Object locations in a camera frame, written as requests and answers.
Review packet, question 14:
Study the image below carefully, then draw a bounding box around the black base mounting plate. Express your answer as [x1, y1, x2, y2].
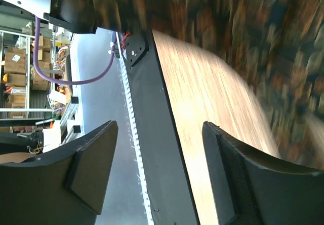
[125, 31, 199, 224]

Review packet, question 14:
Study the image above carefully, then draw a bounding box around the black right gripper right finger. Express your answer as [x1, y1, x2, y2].
[202, 122, 323, 224]

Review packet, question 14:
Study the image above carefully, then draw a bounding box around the black tie with gold keys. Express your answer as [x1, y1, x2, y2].
[35, 0, 324, 170]

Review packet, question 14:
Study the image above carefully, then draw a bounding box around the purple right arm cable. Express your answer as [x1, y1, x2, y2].
[32, 16, 118, 86]

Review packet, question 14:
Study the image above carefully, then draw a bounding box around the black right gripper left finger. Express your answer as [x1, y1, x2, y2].
[1, 121, 118, 224]

